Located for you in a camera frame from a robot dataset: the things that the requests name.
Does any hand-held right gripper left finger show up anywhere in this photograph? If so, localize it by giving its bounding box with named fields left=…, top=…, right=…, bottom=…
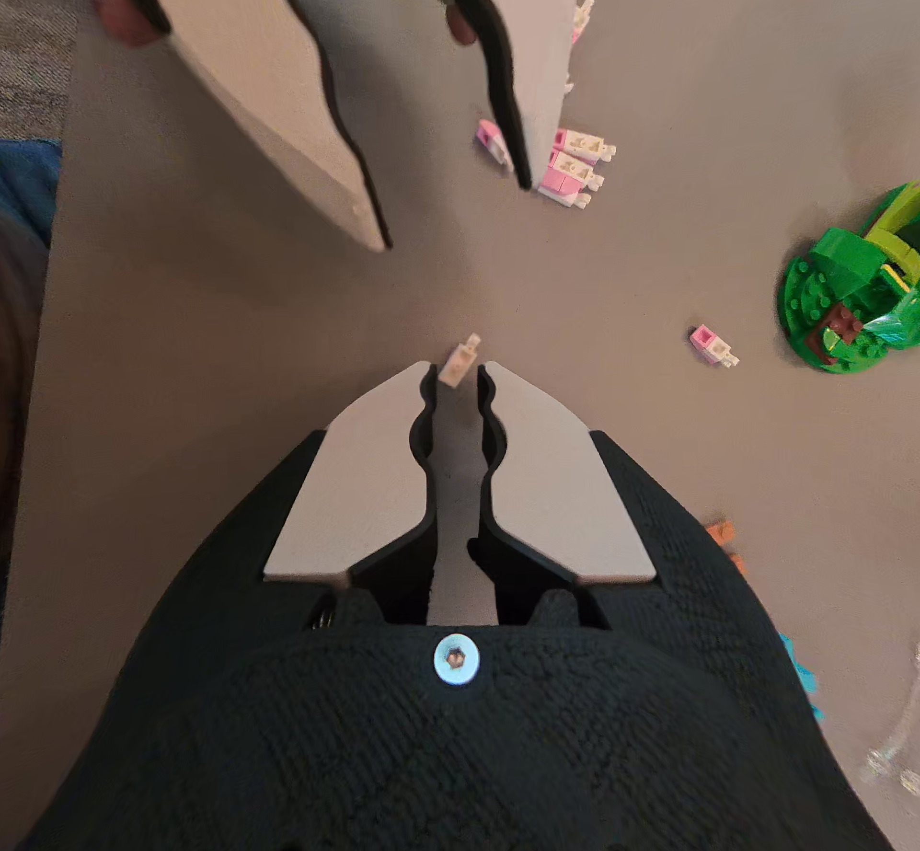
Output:
left=263, top=361, right=439, bottom=626

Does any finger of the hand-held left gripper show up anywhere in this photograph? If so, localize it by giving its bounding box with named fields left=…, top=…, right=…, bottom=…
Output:
left=424, top=0, right=585, bottom=192
left=118, top=0, right=394, bottom=253

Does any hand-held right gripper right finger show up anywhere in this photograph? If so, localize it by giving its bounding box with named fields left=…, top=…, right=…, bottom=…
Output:
left=467, top=361, right=658, bottom=628

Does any small pink white lego piece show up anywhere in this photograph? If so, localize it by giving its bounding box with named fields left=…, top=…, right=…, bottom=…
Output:
left=437, top=333, right=483, bottom=388

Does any pink white lego assembly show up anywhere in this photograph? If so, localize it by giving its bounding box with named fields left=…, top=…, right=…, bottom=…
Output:
left=538, top=128, right=618, bottom=211

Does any blue lego piece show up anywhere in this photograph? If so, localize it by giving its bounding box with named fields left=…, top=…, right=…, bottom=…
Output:
left=780, top=634, right=826, bottom=723

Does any green lego assembly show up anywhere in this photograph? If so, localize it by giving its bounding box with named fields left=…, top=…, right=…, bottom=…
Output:
left=778, top=181, right=920, bottom=374

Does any person's left hand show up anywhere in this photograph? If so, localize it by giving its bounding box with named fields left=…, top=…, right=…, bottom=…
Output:
left=93, top=0, right=171, bottom=50

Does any grey rug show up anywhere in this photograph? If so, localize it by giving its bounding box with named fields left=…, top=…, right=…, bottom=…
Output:
left=0, top=0, right=98, bottom=142

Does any blue cloth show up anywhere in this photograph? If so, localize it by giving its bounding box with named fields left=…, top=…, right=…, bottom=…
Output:
left=0, top=138, right=64, bottom=248

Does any dark cloth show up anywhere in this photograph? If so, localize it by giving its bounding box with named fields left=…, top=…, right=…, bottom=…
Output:
left=0, top=211, right=51, bottom=622

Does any clear plastic bag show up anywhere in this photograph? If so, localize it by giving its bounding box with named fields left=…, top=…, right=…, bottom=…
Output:
left=859, top=639, right=920, bottom=798

